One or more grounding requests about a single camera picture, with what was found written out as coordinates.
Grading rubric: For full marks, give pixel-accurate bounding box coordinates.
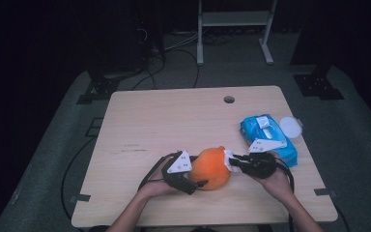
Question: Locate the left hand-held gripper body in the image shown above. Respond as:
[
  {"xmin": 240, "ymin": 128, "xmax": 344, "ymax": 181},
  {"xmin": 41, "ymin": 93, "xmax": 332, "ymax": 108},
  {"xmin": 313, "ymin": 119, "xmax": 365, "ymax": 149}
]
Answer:
[{"xmin": 161, "ymin": 150, "xmax": 198, "ymax": 196}]

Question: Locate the orange plush toy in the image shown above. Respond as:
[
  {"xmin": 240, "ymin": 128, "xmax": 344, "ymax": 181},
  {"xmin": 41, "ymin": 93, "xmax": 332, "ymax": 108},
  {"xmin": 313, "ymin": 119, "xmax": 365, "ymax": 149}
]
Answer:
[{"xmin": 186, "ymin": 145, "xmax": 232, "ymax": 191}]

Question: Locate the black stand base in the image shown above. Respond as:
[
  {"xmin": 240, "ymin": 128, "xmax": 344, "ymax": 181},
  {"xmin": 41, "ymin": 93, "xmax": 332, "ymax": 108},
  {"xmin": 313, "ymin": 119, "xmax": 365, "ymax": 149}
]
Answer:
[
  {"xmin": 293, "ymin": 64, "xmax": 346, "ymax": 101},
  {"xmin": 75, "ymin": 69, "xmax": 122, "ymax": 105}
]

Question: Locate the white metal stand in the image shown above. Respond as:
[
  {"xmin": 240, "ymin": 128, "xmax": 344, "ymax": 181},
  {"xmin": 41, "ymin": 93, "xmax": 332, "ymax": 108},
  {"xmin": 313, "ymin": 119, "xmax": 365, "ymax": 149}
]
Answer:
[{"xmin": 196, "ymin": 0, "xmax": 278, "ymax": 67}]

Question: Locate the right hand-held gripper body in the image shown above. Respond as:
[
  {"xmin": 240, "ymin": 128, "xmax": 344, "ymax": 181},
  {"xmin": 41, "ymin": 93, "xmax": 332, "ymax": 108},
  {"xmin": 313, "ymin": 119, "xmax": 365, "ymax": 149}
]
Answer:
[{"xmin": 242, "ymin": 138, "xmax": 288, "ymax": 180}]

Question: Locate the white wet wipe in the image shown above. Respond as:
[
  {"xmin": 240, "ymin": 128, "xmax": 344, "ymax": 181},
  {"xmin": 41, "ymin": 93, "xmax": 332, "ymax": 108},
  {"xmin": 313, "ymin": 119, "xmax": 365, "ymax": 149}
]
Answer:
[{"xmin": 223, "ymin": 149, "xmax": 240, "ymax": 172}]

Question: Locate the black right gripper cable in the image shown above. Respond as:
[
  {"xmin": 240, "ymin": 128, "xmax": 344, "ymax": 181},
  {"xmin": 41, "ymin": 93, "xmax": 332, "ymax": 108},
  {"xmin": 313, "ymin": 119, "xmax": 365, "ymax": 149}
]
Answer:
[{"xmin": 274, "ymin": 158, "xmax": 296, "ymax": 232}]

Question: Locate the black tape strip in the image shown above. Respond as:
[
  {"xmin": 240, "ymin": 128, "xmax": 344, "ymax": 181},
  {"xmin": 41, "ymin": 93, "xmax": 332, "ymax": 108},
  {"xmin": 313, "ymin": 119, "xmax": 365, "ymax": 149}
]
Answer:
[
  {"xmin": 313, "ymin": 188, "xmax": 338, "ymax": 198},
  {"xmin": 70, "ymin": 192, "xmax": 92, "ymax": 203}
]

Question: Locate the person's left hand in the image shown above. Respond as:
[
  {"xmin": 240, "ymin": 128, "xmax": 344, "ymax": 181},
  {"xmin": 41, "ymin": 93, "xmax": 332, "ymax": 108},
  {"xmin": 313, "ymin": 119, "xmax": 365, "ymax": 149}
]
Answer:
[{"xmin": 137, "ymin": 157, "xmax": 182, "ymax": 203}]

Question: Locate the person's right hand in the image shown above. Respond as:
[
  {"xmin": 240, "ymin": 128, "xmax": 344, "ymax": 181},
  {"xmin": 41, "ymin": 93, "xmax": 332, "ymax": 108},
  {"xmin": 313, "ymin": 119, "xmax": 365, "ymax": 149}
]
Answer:
[{"xmin": 258, "ymin": 151, "xmax": 295, "ymax": 204}]

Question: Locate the black floor cable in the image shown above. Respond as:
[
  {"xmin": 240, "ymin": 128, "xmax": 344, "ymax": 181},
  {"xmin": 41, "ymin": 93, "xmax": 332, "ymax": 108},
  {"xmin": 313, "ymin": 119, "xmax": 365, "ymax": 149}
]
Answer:
[
  {"xmin": 130, "ymin": 56, "xmax": 167, "ymax": 92},
  {"xmin": 60, "ymin": 135, "xmax": 98, "ymax": 221},
  {"xmin": 160, "ymin": 47, "xmax": 201, "ymax": 90}
]

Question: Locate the blue wet wipes pack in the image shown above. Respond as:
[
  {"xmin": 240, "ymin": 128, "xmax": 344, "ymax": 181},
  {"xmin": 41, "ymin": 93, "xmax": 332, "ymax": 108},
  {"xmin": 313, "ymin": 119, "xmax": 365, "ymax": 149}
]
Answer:
[{"xmin": 240, "ymin": 114, "xmax": 303, "ymax": 168}]

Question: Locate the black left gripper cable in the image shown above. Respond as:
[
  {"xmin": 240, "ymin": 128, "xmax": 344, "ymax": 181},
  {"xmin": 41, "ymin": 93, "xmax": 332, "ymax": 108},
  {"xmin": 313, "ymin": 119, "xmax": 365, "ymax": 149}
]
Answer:
[{"xmin": 137, "ymin": 152, "xmax": 178, "ymax": 191}]

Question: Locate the white floor cable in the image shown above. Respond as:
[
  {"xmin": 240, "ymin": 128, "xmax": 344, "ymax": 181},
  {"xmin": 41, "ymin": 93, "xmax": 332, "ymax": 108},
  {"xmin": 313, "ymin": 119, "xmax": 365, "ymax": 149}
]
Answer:
[{"xmin": 168, "ymin": 31, "xmax": 201, "ymax": 51}]

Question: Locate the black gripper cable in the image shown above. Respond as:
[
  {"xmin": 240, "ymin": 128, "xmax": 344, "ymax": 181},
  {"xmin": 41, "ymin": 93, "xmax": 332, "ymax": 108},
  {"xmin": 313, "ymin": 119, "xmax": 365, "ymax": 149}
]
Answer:
[
  {"xmin": 274, "ymin": 158, "xmax": 296, "ymax": 232},
  {"xmin": 137, "ymin": 152, "xmax": 178, "ymax": 191}
]

